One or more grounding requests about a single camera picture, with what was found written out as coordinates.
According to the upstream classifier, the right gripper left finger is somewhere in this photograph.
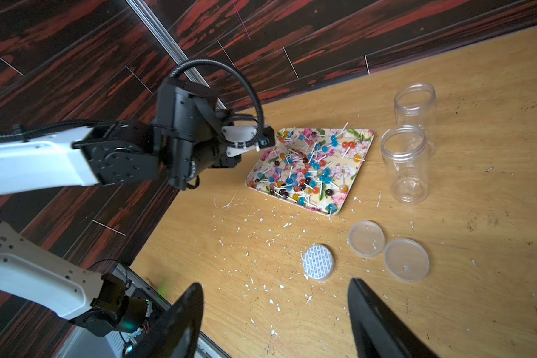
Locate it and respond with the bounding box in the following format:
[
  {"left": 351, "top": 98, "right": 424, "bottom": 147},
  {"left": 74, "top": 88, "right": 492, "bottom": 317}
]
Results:
[{"left": 127, "top": 283, "right": 204, "bottom": 358}]

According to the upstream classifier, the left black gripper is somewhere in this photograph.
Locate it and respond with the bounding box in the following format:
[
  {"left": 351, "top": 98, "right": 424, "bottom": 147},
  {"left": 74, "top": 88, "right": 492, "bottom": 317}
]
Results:
[{"left": 192, "top": 140, "right": 242, "bottom": 175}]

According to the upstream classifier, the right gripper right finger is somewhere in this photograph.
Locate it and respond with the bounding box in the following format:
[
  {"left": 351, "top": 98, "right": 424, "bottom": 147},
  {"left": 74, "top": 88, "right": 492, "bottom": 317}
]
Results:
[{"left": 347, "top": 277, "right": 436, "bottom": 357}]

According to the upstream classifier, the clear plastic jar lid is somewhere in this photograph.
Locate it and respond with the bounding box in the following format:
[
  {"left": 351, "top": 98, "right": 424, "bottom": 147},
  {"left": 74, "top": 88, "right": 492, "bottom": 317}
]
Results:
[{"left": 348, "top": 221, "right": 386, "bottom": 258}]

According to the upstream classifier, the clear candy jar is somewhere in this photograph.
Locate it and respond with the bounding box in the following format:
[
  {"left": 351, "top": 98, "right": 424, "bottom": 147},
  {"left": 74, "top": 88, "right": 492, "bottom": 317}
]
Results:
[
  {"left": 394, "top": 83, "right": 437, "bottom": 156},
  {"left": 381, "top": 125, "right": 430, "bottom": 204}
]

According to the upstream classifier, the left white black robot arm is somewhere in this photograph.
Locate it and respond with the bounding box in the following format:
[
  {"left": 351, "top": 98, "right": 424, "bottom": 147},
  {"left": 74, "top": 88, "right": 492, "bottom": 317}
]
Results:
[{"left": 0, "top": 58, "right": 275, "bottom": 337}]

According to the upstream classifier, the floral pink rectangular tray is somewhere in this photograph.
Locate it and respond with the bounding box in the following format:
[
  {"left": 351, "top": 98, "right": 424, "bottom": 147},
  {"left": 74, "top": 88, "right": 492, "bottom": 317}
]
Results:
[{"left": 246, "top": 128, "right": 374, "bottom": 216}]

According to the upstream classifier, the metal front rail frame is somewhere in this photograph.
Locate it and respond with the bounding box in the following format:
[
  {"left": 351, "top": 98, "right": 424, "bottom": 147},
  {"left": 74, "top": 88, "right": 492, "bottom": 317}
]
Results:
[{"left": 55, "top": 263, "right": 229, "bottom": 357}]

